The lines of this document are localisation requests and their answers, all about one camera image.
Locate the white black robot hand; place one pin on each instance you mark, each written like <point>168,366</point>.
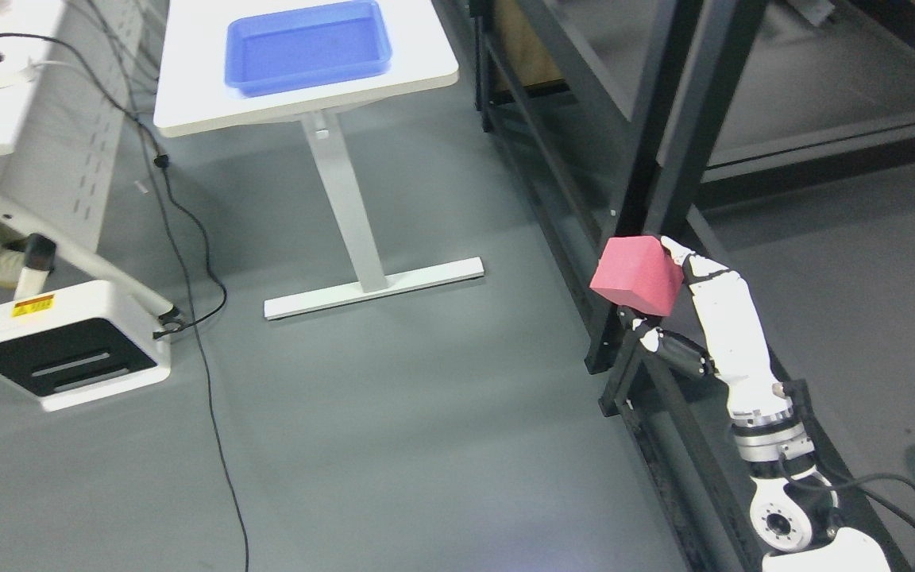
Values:
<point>737,351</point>

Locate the pink foam block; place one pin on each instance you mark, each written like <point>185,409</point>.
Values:
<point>637,272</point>

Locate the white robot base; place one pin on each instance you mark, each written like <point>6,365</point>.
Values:
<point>77,344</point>

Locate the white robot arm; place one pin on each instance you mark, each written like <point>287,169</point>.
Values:
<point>796,510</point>

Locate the black metal shelf right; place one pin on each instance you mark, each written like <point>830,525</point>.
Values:
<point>777,136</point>

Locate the blue plastic tray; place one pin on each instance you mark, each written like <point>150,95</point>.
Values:
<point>308,47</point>

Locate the white table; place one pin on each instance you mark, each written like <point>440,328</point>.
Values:
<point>192,98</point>

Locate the white side desk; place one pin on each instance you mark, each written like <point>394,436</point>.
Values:
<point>62,64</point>

